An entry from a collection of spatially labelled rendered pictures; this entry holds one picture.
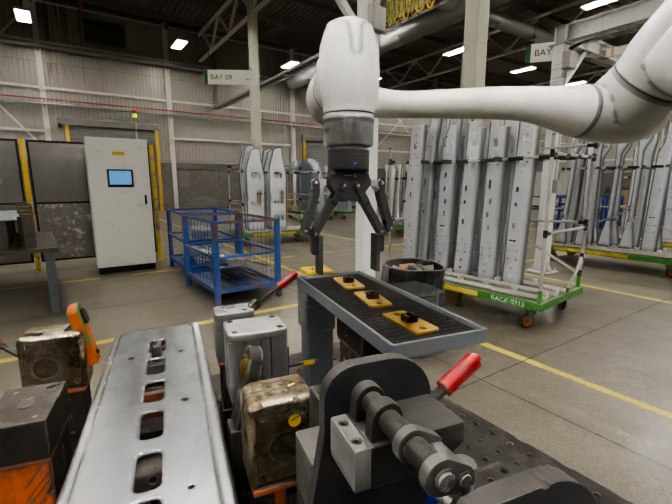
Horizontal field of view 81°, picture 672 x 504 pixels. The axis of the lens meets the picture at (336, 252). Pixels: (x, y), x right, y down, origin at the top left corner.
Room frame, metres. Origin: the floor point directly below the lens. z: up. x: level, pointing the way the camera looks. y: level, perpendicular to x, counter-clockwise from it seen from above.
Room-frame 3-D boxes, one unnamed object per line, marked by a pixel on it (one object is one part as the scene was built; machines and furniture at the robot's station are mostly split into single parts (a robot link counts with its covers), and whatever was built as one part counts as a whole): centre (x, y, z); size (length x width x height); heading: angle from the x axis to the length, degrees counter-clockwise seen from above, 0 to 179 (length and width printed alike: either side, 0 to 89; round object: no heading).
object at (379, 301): (0.62, -0.06, 1.17); 0.08 x 0.04 x 0.01; 16
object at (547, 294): (4.46, -1.61, 0.88); 1.93 x 1.01 x 1.76; 40
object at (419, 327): (0.51, -0.10, 1.17); 0.08 x 0.04 x 0.01; 25
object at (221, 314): (0.88, 0.24, 0.88); 0.11 x 0.10 x 0.36; 113
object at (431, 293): (3.06, -0.61, 0.36); 0.54 x 0.50 x 0.73; 124
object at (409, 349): (0.62, -0.06, 1.16); 0.37 x 0.14 x 0.02; 23
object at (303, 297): (0.86, 0.04, 0.92); 0.08 x 0.08 x 0.44; 23
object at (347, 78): (0.74, -0.02, 1.54); 0.13 x 0.11 x 0.16; 12
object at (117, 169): (6.18, 3.33, 1.22); 0.80 x 0.54 x 2.45; 124
